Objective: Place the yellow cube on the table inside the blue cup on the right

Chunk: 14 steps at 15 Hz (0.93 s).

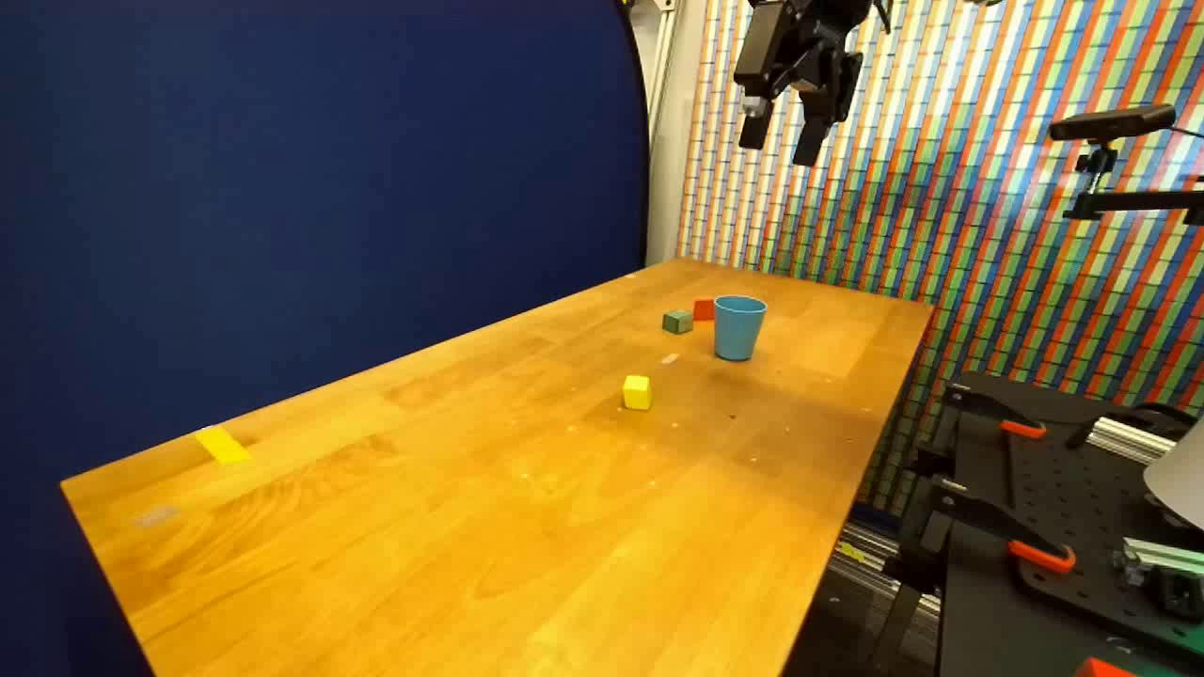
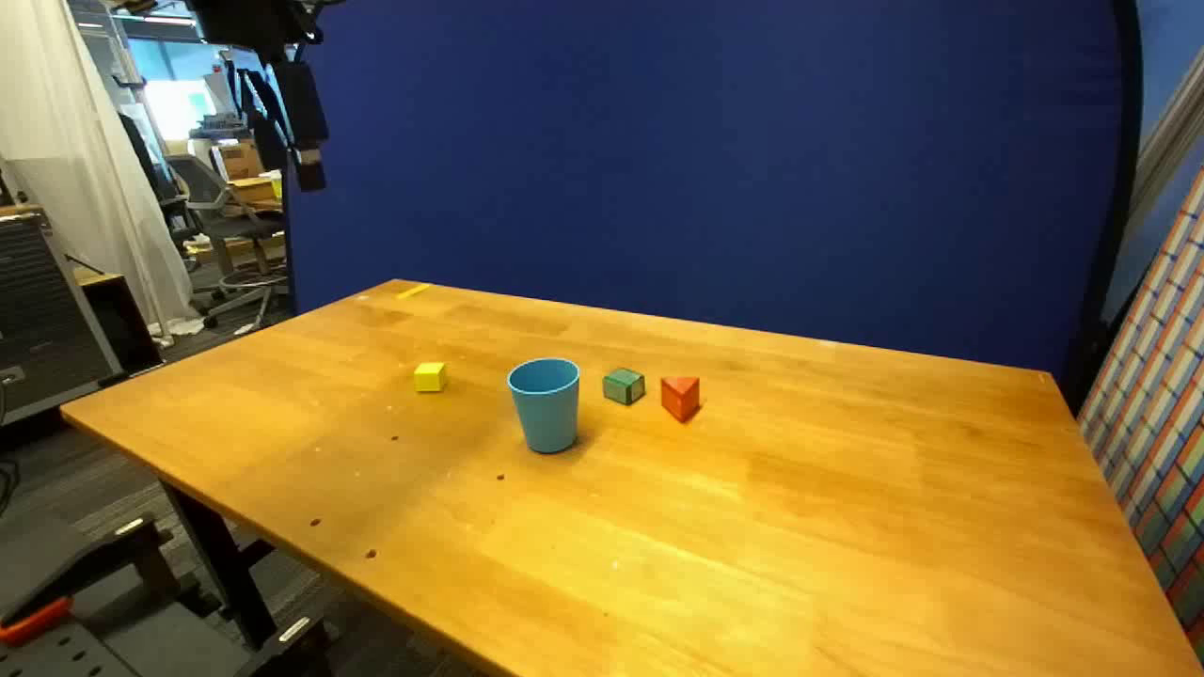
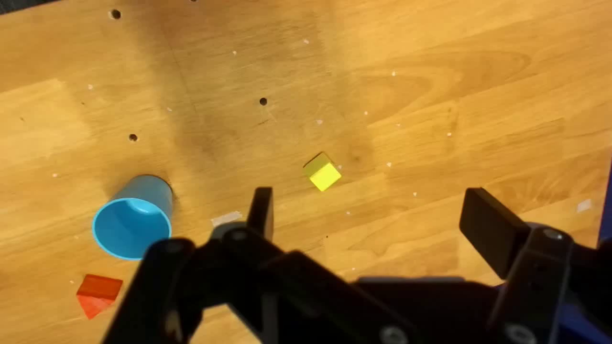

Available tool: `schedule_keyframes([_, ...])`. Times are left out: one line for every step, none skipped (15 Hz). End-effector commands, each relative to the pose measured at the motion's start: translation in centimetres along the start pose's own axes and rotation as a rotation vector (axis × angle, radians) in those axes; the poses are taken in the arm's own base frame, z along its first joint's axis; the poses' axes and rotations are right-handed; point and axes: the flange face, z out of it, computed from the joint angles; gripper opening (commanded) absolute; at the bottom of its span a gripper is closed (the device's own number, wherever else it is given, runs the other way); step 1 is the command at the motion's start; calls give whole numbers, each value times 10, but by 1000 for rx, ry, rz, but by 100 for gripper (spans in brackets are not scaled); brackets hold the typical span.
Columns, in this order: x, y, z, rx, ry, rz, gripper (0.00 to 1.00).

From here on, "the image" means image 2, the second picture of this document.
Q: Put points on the small yellow cube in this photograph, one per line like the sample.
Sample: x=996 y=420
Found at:
x=431 y=377

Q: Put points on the small green cube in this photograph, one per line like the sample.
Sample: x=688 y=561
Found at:
x=621 y=385

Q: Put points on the blue plastic cup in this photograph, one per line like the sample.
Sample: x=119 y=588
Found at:
x=542 y=406

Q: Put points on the red triangular prism block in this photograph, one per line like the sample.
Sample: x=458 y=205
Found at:
x=677 y=401

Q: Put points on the blue fabric backdrop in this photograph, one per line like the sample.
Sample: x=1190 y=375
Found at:
x=688 y=150

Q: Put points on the office chair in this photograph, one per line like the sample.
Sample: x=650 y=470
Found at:
x=229 y=232

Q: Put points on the black hanging jacket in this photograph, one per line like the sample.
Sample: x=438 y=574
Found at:
x=296 y=86

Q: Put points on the black table leg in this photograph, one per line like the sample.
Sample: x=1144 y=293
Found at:
x=229 y=565

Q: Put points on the black equipment cabinet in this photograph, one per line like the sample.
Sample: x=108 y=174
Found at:
x=41 y=322

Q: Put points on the white curtain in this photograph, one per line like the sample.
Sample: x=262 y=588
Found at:
x=78 y=135

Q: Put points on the multicoloured patterned wall panel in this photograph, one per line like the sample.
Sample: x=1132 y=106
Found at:
x=1160 y=427

